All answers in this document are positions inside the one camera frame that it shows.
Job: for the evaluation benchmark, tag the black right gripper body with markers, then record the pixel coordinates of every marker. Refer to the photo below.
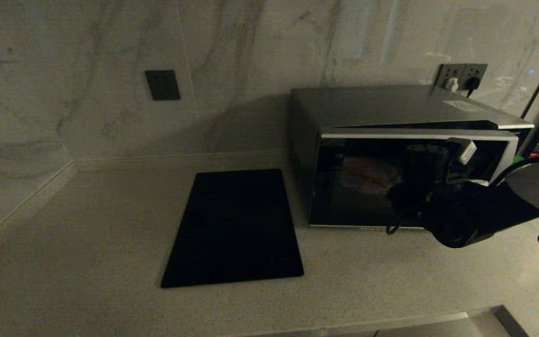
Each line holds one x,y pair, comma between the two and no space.
426,164

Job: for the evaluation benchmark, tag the purple plate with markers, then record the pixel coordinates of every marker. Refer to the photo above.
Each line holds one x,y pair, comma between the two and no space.
367,175

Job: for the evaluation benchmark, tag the black glass microwave door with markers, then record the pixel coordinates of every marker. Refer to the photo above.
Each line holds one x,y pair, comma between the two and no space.
358,182

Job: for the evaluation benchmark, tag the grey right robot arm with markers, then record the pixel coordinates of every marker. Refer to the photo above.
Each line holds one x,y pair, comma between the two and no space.
484,210

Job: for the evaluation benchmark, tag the silver microwave oven body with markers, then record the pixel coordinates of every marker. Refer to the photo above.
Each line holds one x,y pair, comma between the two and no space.
382,105

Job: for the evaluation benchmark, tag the white power plug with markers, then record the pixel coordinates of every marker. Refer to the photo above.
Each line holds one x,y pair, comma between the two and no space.
451,84

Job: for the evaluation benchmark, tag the black power plug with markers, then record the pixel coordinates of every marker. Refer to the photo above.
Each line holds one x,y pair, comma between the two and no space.
473,83

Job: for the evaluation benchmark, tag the beige cabinet front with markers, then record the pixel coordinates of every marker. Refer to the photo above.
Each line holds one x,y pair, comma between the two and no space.
438,327

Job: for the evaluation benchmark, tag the black induction cooktop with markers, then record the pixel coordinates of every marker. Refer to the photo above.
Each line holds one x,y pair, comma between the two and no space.
232,229

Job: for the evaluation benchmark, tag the dark grey single wall socket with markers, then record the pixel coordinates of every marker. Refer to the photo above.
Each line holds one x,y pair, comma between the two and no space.
162,85

